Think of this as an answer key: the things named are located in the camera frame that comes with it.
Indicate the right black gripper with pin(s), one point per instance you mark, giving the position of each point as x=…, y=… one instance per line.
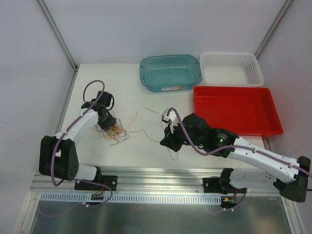
x=171, y=140

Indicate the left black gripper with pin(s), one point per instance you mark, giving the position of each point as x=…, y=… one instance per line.
x=108, y=122

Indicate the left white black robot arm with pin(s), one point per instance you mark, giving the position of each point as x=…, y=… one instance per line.
x=58, y=156

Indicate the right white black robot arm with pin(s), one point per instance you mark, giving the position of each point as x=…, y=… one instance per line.
x=288, y=176

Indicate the teal transparent plastic bin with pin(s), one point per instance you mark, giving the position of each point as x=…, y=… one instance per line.
x=170, y=73

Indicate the red plastic tray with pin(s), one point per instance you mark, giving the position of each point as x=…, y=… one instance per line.
x=242, y=110

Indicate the white perforated plastic basket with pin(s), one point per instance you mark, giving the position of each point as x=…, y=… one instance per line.
x=230, y=69

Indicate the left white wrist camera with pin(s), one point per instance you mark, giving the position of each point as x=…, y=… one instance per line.
x=85, y=111

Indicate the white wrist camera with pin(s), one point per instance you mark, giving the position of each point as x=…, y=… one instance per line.
x=170, y=118
x=85, y=111

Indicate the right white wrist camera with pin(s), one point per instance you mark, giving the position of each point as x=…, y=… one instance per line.
x=170, y=118

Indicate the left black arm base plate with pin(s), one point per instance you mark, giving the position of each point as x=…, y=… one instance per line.
x=108, y=180

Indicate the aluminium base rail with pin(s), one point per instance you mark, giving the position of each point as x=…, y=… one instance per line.
x=176, y=181

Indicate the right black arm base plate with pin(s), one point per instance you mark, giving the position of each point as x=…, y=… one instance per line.
x=218, y=185

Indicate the white slotted cable duct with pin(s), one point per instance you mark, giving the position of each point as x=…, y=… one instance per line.
x=131, y=198

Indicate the left aluminium frame post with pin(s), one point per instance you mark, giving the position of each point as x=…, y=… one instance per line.
x=47, y=14

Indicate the aluminium frame post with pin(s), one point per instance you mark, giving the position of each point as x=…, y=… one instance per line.
x=47, y=14
x=273, y=27

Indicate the right aluminium frame post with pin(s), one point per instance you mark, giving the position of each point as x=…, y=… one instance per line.
x=273, y=27

